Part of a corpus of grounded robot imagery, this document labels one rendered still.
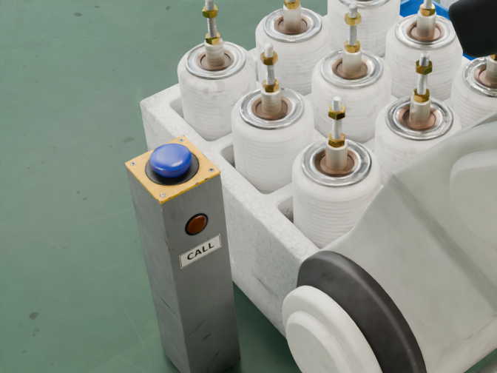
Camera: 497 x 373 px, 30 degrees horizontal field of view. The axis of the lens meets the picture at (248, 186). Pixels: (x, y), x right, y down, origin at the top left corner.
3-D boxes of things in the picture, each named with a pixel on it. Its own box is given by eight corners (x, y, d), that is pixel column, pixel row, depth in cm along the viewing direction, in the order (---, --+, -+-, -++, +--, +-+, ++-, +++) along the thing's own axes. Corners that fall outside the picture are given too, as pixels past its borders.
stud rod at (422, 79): (415, 106, 103) (419, 50, 98) (424, 106, 103) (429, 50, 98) (416, 112, 102) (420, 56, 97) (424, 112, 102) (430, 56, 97)
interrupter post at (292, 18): (300, 21, 119) (300, -1, 117) (303, 32, 118) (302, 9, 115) (282, 23, 119) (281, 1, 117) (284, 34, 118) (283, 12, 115)
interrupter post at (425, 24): (438, 32, 116) (441, 10, 113) (428, 42, 114) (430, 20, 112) (421, 27, 117) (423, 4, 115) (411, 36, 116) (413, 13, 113)
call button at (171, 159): (200, 172, 91) (198, 157, 90) (166, 190, 89) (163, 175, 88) (179, 151, 93) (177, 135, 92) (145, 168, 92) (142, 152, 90)
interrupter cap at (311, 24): (317, 8, 121) (317, 4, 121) (326, 41, 116) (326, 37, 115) (260, 14, 121) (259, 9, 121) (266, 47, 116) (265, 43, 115)
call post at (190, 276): (242, 360, 112) (222, 174, 90) (194, 391, 109) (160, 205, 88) (210, 323, 116) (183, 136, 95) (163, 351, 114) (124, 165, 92)
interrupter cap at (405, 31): (467, 29, 116) (467, 24, 115) (436, 60, 112) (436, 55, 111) (414, 11, 119) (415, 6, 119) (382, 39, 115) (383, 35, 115)
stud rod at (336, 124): (332, 150, 99) (332, 95, 94) (341, 150, 99) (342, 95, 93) (331, 156, 98) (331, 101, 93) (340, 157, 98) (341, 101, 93)
